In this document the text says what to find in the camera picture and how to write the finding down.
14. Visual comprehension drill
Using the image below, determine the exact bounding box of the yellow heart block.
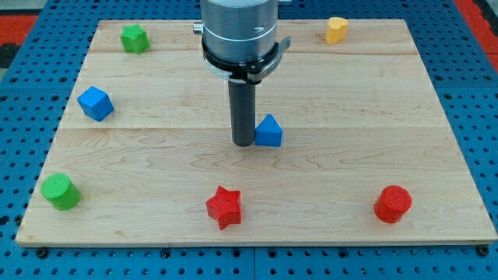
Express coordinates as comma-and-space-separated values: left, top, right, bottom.
325, 17, 349, 44

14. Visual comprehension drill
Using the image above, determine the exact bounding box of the red star block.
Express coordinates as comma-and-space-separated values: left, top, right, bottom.
205, 186, 242, 230

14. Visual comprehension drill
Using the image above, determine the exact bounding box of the blue cube block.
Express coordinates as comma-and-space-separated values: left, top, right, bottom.
77, 86, 114, 122

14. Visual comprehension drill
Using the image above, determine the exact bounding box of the black clamp ring mount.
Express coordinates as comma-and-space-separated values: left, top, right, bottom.
202, 37, 291, 85

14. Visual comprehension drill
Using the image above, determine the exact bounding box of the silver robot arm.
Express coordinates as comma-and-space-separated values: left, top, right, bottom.
193, 0, 291, 147

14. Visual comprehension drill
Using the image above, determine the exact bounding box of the green cylinder block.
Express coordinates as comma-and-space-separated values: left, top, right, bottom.
40, 173, 81, 211

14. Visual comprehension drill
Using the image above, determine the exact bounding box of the light wooden board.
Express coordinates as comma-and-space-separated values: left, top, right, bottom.
16, 19, 497, 247

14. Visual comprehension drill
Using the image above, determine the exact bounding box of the blue triangle block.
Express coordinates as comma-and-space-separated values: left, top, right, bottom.
254, 114, 283, 147

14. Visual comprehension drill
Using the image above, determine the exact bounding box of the green star block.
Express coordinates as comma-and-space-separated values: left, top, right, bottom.
120, 24, 150, 54

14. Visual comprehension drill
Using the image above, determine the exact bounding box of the red cylinder block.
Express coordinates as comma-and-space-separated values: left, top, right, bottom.
373, 185, 412, 224

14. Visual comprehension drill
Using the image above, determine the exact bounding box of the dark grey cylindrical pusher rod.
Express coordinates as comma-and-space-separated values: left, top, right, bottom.
228, 81, 255, 147

